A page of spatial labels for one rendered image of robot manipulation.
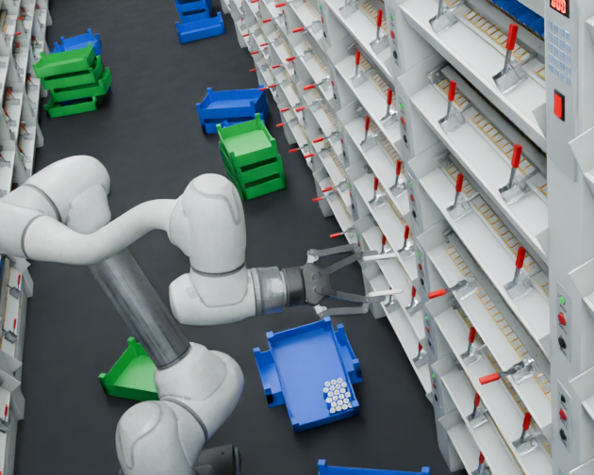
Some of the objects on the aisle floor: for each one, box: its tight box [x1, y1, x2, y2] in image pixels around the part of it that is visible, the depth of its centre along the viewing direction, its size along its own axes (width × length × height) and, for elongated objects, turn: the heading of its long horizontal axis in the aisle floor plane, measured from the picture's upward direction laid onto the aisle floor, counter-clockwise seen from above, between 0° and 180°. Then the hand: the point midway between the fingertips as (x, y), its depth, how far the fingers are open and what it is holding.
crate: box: [266, 316, 359, 434], centre depth 258 cm, size 30×20×8 cm
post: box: [384, 0, 465, 472], centre depth 189 cm, size 20×9×174 cm, turn 117°
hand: (384, 274), depth 168 cm, fingers open, 6 cm apart
